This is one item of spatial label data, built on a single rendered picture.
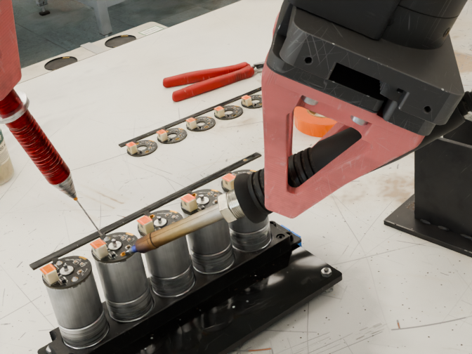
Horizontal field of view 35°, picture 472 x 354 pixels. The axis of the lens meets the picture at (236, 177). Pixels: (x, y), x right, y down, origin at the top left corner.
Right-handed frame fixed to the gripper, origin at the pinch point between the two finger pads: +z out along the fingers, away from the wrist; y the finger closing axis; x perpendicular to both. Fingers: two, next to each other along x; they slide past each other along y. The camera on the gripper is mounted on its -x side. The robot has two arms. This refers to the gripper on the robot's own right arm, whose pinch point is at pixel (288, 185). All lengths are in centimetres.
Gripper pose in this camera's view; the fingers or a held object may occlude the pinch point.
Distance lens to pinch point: 34.6
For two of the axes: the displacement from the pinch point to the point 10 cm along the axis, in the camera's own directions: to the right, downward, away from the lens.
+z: -3.5, 7.6, 5.5
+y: -1.4, 5.4, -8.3
